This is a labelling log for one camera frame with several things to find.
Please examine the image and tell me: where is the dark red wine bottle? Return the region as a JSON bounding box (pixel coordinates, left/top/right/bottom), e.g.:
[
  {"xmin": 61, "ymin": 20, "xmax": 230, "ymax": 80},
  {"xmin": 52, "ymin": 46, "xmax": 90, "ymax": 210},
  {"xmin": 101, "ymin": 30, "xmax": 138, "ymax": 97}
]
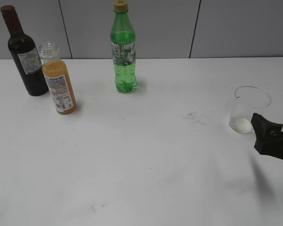
[{"xmin": 0, "ymin": 5, "xmax": 48, "ymax": 96}]

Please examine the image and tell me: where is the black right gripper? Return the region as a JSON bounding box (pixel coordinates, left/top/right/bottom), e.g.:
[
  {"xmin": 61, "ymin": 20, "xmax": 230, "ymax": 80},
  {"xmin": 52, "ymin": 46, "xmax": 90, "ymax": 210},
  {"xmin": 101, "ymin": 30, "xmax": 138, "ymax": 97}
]
[{"xmin": 251, "ymin": 113, "xmax": 283, "ymax": 160}]

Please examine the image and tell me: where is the transparent plastic cup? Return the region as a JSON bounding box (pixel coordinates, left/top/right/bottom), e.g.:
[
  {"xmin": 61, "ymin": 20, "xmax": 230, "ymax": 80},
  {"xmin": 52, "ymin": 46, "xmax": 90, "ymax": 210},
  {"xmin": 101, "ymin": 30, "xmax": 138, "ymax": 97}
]
[{"xmin": 228, "ymin": 86, "xmax": 272, "ymax": 134}]

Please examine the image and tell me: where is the green soda bottle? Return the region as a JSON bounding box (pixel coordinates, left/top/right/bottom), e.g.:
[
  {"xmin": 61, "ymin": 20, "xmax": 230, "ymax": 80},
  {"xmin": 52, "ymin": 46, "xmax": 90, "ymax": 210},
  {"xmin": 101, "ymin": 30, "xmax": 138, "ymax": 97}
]
[{"xmin": 110, "ymin": 0, "xmax": 137, "ymax": 93}]

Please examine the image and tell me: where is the orange juice bottle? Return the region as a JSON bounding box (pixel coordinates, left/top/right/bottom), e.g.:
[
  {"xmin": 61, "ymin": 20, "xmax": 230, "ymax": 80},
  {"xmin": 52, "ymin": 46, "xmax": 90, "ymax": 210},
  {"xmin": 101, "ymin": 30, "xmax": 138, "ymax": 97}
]
[{"xmin": 39, "ymin": 41, "xmax": 77, "ymax": 115}]

